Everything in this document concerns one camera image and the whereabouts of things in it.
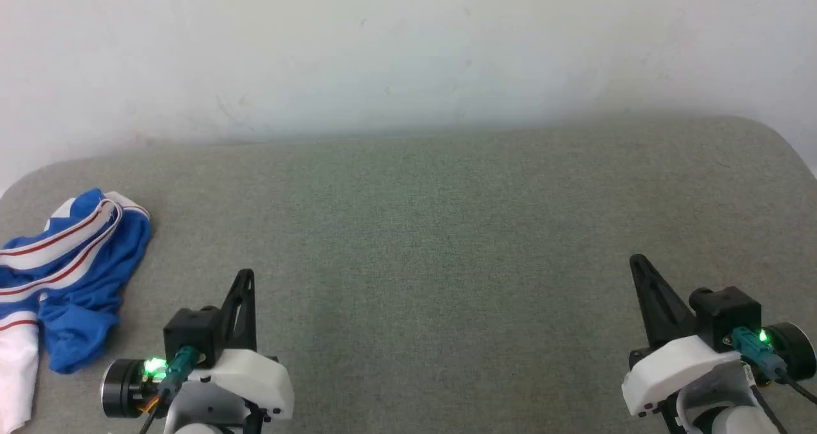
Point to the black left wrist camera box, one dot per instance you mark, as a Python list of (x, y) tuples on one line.
[(190, 332)]

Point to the grey fabric sofa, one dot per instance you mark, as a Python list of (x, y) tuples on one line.
[(408, 242)]

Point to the blue white red garment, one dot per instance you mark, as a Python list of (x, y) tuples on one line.
[(83, 274)]

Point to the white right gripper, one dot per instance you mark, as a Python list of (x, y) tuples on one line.
[(676, 367)]

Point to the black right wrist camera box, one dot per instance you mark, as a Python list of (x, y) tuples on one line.
[(727, 313)]

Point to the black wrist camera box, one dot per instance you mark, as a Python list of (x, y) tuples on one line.
[(727, 313), (190, 332)]

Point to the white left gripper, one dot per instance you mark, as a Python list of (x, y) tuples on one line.
[(255, 376)]

